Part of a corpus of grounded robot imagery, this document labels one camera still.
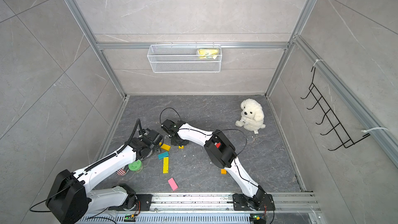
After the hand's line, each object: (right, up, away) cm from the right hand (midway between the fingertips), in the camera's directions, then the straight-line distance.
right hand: (179, 142), depth 95 cm
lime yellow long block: (-6, -11, -10) cm, 16 cm away
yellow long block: (+2, -2, -2) cm, 4 cm away
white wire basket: (+3, +54, +6) cm, 55 cm away
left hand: (-12, 0, -10) cm, 16 cm away
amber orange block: (+26, -13, -13) cm, 31 cm away
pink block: (-1, -18, -17) cm, 24 cm away
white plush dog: (+44, +17, -6) cm, 47 cm away
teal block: (-8, -5, -7) cm, 12 cm away
